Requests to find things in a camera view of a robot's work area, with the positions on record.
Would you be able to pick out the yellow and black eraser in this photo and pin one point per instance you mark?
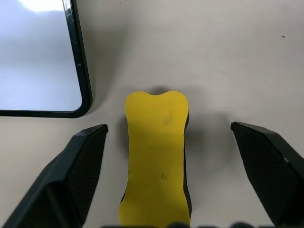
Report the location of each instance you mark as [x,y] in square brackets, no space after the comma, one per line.
[156,154]

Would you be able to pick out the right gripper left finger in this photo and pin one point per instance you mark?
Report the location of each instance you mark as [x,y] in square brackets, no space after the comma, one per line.
[64,175]

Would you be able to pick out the black-framed desktop whiteboard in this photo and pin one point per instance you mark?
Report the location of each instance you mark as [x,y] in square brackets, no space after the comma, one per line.
[35,59]

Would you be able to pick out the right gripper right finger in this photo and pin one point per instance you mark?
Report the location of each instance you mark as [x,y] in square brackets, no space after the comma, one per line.
[273,171]

